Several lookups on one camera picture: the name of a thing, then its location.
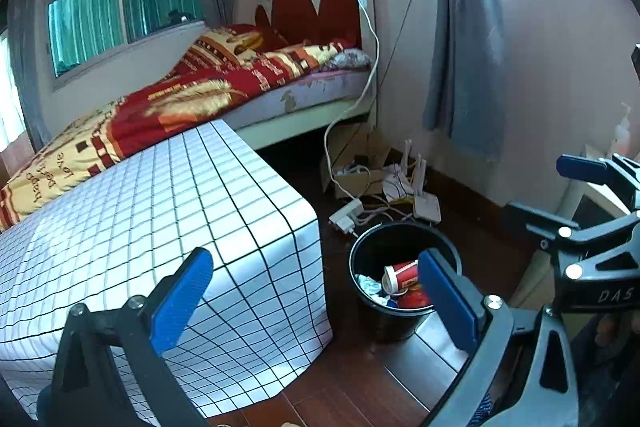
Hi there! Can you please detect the floral pillow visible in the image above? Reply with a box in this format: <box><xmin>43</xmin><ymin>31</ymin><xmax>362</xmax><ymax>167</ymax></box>
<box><xmin>327</xmin><ymin>49</ymin><xmax>372</xmax><ymax>70</ymax></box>

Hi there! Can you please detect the beige paper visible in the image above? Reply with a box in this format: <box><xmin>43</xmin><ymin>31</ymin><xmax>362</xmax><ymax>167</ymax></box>
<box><xmin>356</xmin><ymin>274</ymin><xmax>383</xmax><ymax>295</ymax></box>

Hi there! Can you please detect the open cardboard box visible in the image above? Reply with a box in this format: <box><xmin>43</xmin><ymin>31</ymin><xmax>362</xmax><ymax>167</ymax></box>
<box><xmin>320</xmin><ymin>122</ymin><xmax>396</xmax><ymax>199</ymax></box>

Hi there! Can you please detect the blue grey curtain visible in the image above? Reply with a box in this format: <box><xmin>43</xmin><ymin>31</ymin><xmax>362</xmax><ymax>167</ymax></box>
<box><xmin>422</xmin><ymin>0</ymin><xmax>506</xmax><ymax>162</ymax></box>

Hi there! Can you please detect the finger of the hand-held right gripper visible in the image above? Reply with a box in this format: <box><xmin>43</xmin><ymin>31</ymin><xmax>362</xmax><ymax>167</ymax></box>
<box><xmin>507</xmin><ymin>202</ymin><xmax>640</xmax><ymax>254</ymax></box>
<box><xmin>556</xmin><ymin>153</ymin><xmax>640</xmax><ymax>211</ymax></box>

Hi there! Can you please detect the white cabinet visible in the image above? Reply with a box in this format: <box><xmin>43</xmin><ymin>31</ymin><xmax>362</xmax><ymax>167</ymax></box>
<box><xmin>510</xmin><ymin>147</ymin><xmax>640</xmax><ymax>308</ymax></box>

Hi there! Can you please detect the red plastic bag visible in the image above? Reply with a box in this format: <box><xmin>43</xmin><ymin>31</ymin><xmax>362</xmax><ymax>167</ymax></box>
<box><xmin>397</xmin><ymin>287</ymin><xmax>433</xmax><ymax>310</ymax></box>

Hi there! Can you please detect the black trash bin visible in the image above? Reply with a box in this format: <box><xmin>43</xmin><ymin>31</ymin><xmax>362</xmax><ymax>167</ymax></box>
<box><xmin>348</xmin><ymin>222</ymin><xmax>463</xmax><ymax>342</ymax></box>

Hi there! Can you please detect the bed with red yellow blanket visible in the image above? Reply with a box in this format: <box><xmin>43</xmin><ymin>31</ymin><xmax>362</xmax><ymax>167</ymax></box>
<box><xmin>0</xmin><ymin>24</ymin><xmax>373</xmax><ymax>233</ymax></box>

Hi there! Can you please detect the white flat modem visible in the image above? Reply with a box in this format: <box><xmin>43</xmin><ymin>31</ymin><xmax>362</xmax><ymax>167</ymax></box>
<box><xmin>413</xmin><ymin>196</ymin><xmax>442</xmax><ymax>224</ymax></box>

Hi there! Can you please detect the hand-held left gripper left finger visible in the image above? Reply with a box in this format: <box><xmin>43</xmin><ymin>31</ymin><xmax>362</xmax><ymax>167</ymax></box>
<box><xmin>37</xmin><ymin>248</ymin><xmax>215</xmax><ymax>427</ymax></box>

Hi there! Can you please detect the bright narrow window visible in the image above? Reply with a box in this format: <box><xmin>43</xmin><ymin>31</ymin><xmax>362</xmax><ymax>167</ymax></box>
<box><xmin>0</xmin><ymin>27</ymin><xmax>26</xmax><ymax>152</ymax></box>

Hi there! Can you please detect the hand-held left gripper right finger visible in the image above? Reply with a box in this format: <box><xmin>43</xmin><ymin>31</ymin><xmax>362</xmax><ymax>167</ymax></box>
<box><xmin>417</xmin><ymin>249</ymin><xmax>581</xmax><ymax>427</ymax></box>

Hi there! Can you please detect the red paper cup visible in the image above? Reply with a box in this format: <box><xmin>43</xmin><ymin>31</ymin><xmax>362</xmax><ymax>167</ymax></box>
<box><xmin>381</xmin><ymin>259</ymin><xmax>420</xmax><ymax>297</ymax></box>

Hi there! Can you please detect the person's right hand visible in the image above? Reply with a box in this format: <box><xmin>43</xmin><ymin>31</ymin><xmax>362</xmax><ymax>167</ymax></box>
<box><xmin>594</xmin><ymin>312</ymin><xmax>626</xmax><ymax>350</ymax></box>

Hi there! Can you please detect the white power strip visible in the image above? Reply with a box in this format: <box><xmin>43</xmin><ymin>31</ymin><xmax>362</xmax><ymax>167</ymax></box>
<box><xmin>328</xmin><ymin>198</ymin><xmax>364</xmax><ymax>234</ymax></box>

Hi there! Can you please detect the grey stained mattress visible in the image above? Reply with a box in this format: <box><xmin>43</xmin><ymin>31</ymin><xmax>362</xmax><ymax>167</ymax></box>
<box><xmin>225</xmin><ymin>69</ymin><xmax>373</xmax><ymax>130</ymax></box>

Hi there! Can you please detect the white charging cable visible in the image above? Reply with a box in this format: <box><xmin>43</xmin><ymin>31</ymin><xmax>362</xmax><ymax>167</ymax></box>
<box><xmin>322</xmin><ymin>0</ymin><xmax>381</xmax><ymax>192</ymax></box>

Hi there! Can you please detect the crumpled white paper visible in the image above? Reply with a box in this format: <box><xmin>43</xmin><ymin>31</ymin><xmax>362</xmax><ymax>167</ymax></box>
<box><xmin>382</xmin><ymin>164</ymin><xmax>415</xmax><ymax>202</ymax></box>

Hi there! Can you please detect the white router with antennas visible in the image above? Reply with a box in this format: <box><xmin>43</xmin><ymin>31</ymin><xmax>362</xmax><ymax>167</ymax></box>
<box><xmin>402</xmin><ymin>138</ymin><xmax>428</xmax><ymax>198</ymax></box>

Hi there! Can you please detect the white grid tablecloth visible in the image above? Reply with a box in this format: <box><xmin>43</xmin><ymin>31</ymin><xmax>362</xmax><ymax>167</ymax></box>
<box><xmin>0</xmin><ymin>119</ymin><xmax>335</xmax><ymax>423</ymax></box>

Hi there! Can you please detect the dark grey curtain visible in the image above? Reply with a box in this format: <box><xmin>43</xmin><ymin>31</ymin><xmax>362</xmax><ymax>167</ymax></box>
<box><xmin>7</xmin><ymin>0</ymin><xmax>53</xmax><ymax>152</ymax></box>

